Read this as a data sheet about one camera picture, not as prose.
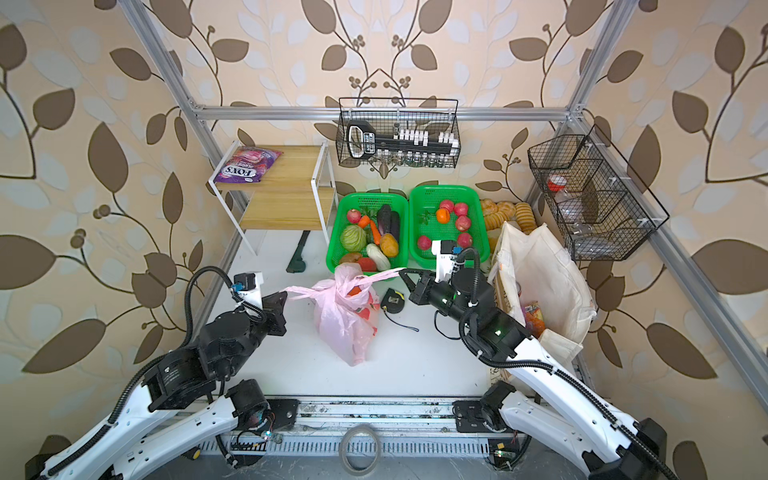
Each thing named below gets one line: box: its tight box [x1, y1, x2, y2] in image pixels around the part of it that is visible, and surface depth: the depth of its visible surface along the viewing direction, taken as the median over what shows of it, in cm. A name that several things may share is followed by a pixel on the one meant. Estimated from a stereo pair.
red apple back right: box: [454, 202, 468, 216], surface depth 118 cm
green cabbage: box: [340, 224, 367, 252], surface depth 104 cm
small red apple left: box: [418, 235, 432, 251], surface depth 107 cm
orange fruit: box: [436, 208, 450, 224], surface depth 115 cm
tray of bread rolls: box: [480, 198, 538, 253], surface depth 117 cm
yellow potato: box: [380, 233, 399, 258], surface depth 104 cm
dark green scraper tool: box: [286, 230, 311, 273], surface depth 107 cm
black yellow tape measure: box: [380, 288, 419, 332], surface depth 93 cm
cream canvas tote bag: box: [488, 222, 597, 369], surface depth 75 cm
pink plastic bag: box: [283, 264, 404, 366], surface depth 69 cm
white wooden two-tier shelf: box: [208, 141, 338, 257], surface depth 86 cm
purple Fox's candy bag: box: [214, 147, 283, 183], surface depth 86 cm
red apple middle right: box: [456, 215, 471, 232], surface depth 113 cm
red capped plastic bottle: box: [548, 174, 570, 202], surface depth 84 cm
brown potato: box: [340, 253, 363, 263], surface depth 101 cm
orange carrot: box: [358, 215, 381, 245], surface depth 114 cm
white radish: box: [366, 243, 391, 271], surface depth 103 cm
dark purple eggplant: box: [377, 204, 400, 241], surface depth 111 cm
